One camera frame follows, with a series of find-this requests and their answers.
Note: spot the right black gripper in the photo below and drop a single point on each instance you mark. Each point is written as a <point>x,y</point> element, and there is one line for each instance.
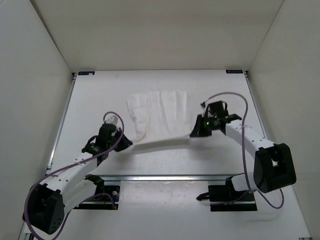
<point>198,131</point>

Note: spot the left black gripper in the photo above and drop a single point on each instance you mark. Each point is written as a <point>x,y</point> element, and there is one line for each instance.
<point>125,143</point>

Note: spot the white pleated skirt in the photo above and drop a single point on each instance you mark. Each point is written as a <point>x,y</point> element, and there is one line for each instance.
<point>162,119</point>

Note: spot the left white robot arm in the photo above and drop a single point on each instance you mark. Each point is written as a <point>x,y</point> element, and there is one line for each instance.
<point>50,200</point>

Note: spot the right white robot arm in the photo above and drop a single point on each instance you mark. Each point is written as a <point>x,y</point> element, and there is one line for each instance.
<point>273,163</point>

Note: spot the left blue corner label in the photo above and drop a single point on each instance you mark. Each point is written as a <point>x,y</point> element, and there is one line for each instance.
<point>86,73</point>

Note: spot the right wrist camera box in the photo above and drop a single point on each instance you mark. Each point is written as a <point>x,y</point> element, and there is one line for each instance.
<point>204,104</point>

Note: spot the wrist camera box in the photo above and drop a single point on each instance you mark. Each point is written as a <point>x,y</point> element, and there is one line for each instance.
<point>111,119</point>
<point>204,104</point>

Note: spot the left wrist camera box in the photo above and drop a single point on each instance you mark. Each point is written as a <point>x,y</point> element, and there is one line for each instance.
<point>111,119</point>

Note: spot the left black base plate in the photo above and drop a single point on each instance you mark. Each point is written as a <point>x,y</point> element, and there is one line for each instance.
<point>105,197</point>

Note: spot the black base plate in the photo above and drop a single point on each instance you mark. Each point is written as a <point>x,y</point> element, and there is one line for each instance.
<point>105,197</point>
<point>223,199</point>

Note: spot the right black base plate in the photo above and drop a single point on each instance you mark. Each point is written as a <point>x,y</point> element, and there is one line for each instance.
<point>223,199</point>

